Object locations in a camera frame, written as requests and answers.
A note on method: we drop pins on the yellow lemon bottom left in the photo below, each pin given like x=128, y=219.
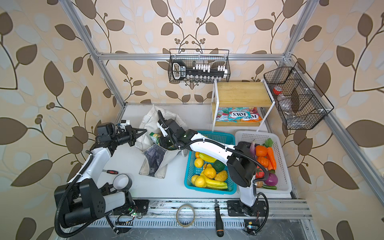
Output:
x=198, y=181

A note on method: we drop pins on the teal plastic basket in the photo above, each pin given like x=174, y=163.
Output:
x=192, y=170

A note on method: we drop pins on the black wire basket wall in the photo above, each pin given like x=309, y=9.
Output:
x=212, y=56
x=310, y=103

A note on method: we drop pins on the purple onion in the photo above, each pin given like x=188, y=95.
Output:
x=272, y=180

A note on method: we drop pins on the black wire basket right wall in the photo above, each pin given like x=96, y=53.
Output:
x=310, y=103

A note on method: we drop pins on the plastic bottle red cap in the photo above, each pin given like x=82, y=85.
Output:
x=284, y=104

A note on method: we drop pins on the clear tape roll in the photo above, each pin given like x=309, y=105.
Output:
x=185, y=216

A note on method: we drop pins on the orange carrot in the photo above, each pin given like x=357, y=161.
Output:
x=270, y=153

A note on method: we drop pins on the banana lower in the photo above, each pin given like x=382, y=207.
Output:
x=213, y=184

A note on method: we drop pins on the green snack bag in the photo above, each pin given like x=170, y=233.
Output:
x=156, y=138

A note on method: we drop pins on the black wire basket back wall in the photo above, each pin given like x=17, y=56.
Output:
x=212, y=56

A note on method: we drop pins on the black socket tool set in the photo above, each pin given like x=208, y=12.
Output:
x=194, y=72

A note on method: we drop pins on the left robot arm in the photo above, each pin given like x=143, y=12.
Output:
x=80, y=202

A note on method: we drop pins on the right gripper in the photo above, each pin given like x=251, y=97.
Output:
x=162, y=139

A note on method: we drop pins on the white wooden two-tier shelf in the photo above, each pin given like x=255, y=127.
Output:
x=242, y=94

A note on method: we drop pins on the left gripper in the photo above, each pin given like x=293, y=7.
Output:
x=131, y=133

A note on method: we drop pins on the banana bunch upper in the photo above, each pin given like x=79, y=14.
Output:
x=205, y=157

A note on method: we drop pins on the yellow textured fruit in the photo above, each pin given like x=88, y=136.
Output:
x=210, y=172

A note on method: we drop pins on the Fox's candy bag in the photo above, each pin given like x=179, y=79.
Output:
x=242, y=114

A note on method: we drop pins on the red handled screwdriver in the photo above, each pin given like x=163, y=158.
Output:
x=111, y=172

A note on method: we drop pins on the black handled screwdriver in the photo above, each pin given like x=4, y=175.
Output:
x=218, y=220

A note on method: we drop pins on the green bell pepper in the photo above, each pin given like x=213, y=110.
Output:
x=218, y=166

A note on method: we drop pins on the white plastic basket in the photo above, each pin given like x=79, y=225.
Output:
x=284, y=185

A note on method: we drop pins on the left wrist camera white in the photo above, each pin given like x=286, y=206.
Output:
x=123, y=123

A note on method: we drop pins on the black tape roll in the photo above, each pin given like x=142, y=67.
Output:
x=122, y=182

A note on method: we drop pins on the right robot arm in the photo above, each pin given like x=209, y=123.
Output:
x=244, y=170

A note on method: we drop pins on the cream canvas tote bag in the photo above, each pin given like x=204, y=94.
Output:
x=157, y=158

